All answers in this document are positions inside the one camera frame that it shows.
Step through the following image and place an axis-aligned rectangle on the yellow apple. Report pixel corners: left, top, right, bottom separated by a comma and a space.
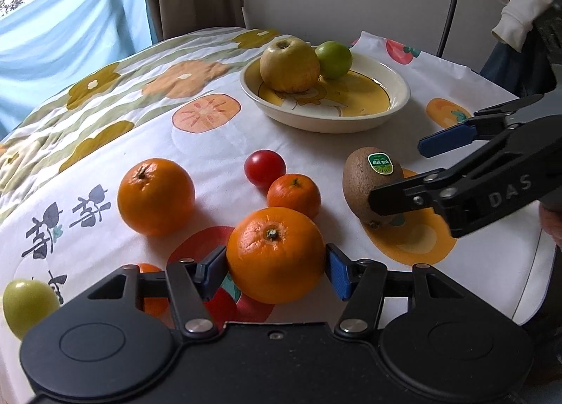
260, 37, 321, 93

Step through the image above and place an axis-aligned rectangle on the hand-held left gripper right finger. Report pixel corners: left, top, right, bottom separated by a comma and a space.
325, 243, 472, 337

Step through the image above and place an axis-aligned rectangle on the thin curved cable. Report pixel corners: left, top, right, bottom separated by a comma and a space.
437, 0, 466, 58

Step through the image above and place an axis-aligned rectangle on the cream bowl with yellow print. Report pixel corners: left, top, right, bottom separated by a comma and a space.
239, 45, 411, 134

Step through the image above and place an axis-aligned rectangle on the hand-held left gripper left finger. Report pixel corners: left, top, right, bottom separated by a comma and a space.
88, 246, 229, 339

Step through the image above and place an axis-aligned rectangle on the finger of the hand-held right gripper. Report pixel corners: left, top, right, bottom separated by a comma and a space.
368, 167, 467, 216
417, 94, 545, 158

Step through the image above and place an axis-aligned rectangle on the white persimmon print cloth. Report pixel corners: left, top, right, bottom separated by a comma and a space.
0, 31, 549, 387

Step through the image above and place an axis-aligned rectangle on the round green citrus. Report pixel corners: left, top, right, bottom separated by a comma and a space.
315, 41, 353, 80

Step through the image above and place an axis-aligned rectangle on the blue denim cloth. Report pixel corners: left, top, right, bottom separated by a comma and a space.
478, 42, 528, 93

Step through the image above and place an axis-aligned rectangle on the light blue window cloth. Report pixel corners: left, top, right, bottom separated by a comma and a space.
0, 0, 154, 137

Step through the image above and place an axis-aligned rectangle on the small tangerine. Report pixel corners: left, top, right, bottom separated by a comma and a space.
136, 263, 170, 317
267, 173, 322, 220

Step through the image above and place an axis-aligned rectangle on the red tomato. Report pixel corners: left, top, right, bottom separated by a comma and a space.
244, 150, 287, 189

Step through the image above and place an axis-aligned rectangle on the large orange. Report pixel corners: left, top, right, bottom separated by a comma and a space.
117, 158, 196, 237
226, 206, 326, 305

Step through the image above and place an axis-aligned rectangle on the pale green apple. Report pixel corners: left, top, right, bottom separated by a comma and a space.
2, 279, 62, 341

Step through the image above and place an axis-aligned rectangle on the brown kiwi with green sticker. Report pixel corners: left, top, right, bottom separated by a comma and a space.
342, 147, 405, 229

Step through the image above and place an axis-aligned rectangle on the person's right hand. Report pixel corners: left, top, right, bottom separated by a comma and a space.
539, 202, 562, 249

